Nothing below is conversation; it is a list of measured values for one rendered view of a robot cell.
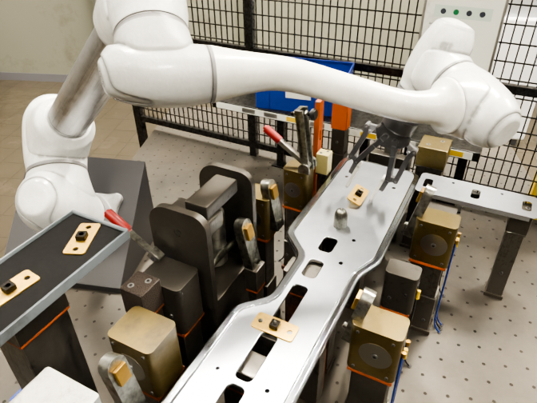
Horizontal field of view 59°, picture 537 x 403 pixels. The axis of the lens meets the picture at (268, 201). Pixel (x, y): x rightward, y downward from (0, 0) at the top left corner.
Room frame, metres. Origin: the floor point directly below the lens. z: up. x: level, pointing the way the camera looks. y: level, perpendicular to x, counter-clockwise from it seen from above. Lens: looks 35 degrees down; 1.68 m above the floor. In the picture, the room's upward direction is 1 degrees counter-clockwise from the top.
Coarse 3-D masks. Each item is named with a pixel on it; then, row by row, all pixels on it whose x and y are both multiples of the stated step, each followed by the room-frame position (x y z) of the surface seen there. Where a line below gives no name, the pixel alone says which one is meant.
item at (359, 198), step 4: (356, 184) 1.03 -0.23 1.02; (356, 188) 1.01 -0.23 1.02; (360, 188) 1.02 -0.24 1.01; (364, 188) 1.02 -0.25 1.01; (352, 192) 0.99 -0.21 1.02; (356, 192) 0.98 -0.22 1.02; (360, 192) 0.99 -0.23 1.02; (364, 192) 1.00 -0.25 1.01; (348, 196) 0.97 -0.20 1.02; (352, 196) 0.97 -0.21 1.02; (356, 196) 0.98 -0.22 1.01; (360, 196) 0.98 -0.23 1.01; (364, 196) 0.99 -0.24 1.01; (352, 200) 0.95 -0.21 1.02; (356, 200) 0.96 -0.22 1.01; (360, 200) 0.96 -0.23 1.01; (356, 204) 0.95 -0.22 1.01; (360, 204) 0.95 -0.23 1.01
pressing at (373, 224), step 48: (336, 192) 1.02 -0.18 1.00; (384, 192) 1.01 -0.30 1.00; (288, 240) 0.83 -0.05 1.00; (336, 240) 0.82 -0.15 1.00; (384, 240) 0.82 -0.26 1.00; (288, 288) 0.68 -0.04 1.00; (336, 288) 0.67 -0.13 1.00; (240, 336) 0.56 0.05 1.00; (192, 384) 0.46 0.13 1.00; (240, 384) 0.46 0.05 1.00; (288, 384) 0.46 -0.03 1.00
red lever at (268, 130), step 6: (264, 126) 1.11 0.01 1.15; (270, 126) 1.11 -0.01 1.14; (264, 132) 1.10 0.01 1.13; (270, 132) 1.09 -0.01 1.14; (276, 138) 1.08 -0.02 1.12; (282, 138) 1.09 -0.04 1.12; (282, 144) 1.08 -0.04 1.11; (288, 144) 1.08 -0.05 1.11; (288, 150) 1.07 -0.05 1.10; (294, 150) 1.07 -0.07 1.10; (294, 156) 1.06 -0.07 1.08
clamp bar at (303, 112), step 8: (296, 112) 1.05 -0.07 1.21; (304, 112) 1.05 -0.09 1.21; (312, 112) 1.04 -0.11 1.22; (296, 120) 1.05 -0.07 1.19; (304, 120) 1.07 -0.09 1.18; (312, 120) 1.04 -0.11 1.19; (296, 128) 1.05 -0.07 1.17; (304, 128) 1.04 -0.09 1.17; (304, 136) 1.04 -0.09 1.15; (304, 144) 1.04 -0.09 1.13; (304, 152) 1.04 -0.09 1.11; (312, 152) 1.07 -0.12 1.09; (304, 160) 1.04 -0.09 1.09; (312, 160) 1.06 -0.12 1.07; (312, 168) 1.06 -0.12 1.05
